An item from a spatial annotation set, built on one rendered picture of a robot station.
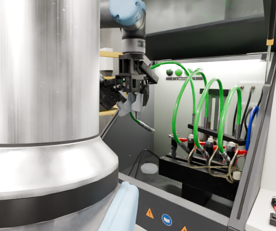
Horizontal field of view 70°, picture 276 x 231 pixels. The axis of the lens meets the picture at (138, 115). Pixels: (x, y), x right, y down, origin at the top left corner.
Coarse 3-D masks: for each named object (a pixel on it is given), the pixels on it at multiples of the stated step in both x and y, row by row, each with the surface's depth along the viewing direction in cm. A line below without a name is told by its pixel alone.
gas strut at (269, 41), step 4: (272, 0) 61; (272, 4) 61; (272, 8) 62; (272, 12) 62; (272, 16) 63; (272, 20) 63; (272, 24) 64; (268, 28) 66; (272, 28) 65; (268, 32) 66; (272, 32) 65; (268, 36) 66; (272, 36) 66; (268, 40) 67; (272, 40) 67; (268, 44) 68; (268, 48) 69; (268, 52) 69; (268, 56) 70; (268, 60) 71; (268, 64) 71; (268, 68) 72; (264, 84) 76; (264, 88) 76
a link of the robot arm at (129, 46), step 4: (124, 40) 60; (128, 40) 59; (132, 40) 59; (136, 40) 59; (140, 40) 60; (144, 40) 61; (124, 44) 60; (128, 44) 60; (132, 44) 59; (136, 44) 59; (140, 44) 60; (144, 44) 60; (124, 48) 61; (128, 48) 60; (132, 48) 59; (136, 48) 60; (140, 48) 60; (144, 48) 62; (124, 52) 61; (128, 52) 60; (132, 52) 60; (136, 52) 60; (140, 52) 61; (144, 52) 62
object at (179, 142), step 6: (192, 72) 78; (198, 72) 81; (204, 78) 87; (186, 84) 74; (204, 84) 90; (180, 90) 73; (180, 96) 72; (174, 108) 71; (174, 114) 70; (174, 120) 70; (204, 120) 95; (174, 126) 71; (204, 126) 96; (174, 132) 71; (174, 138) 73; (180, 144) 76; (186, 150) 81
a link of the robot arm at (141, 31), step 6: (144, 6) 59; (144, 12) 60; (144, 18) 58; (144, 24) 60; (138, 30) 59; (144, 30) 61; (126, 36) 59; (132, 36) 59; (138, 36) 59; (144, 36) 61
